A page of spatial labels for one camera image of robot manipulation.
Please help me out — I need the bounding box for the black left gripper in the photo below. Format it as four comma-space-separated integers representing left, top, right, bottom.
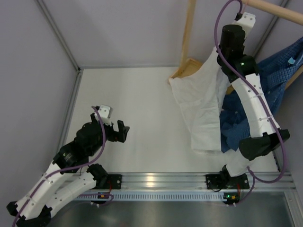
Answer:
89, 113, 129, 156

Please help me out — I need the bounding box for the white shirt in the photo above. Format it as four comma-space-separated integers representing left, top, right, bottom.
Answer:
169, 48, 230, 153

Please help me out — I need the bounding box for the pink wire hanger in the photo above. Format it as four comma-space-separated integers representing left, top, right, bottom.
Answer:
242, 0, 250, 14

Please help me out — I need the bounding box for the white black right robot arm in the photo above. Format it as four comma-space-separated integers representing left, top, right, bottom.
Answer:
216, 24, 290, 188

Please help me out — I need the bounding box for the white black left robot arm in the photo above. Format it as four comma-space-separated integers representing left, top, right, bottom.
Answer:
7, 113, 130, 227

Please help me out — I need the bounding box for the blue checked shirt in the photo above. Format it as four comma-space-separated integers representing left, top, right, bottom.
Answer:
220, 38, 303, 153

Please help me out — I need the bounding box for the wooden rack base tray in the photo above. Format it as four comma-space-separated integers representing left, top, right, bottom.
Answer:
167, 58, 235, 95

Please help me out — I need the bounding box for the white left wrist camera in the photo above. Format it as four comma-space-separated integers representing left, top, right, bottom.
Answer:
95, 105, 113, 126

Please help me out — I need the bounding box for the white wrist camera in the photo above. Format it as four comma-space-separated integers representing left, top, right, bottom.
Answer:
233, 12, 256, 35
95, 105, 113, 126

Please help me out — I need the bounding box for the aluminium frame rail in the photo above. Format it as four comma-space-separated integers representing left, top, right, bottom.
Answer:
63, 172, 295, 192

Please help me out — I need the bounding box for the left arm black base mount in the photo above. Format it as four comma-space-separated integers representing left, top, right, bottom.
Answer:
94, 174, 122, 190

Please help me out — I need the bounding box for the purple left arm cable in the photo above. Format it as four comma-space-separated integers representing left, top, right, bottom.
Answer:
11, 105, 114, 225

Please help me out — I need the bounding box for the grey slotted cable duct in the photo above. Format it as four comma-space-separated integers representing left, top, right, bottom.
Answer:
75, 191, 288, 201

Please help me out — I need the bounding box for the wooden rack frame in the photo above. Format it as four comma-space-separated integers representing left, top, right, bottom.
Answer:
181, 0, 303, 90

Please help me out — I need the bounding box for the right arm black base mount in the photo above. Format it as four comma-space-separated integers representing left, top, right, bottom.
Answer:
205, 166, 250, 192

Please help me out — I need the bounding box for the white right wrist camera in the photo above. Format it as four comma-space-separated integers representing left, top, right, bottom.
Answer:
233, 12, 256, 35

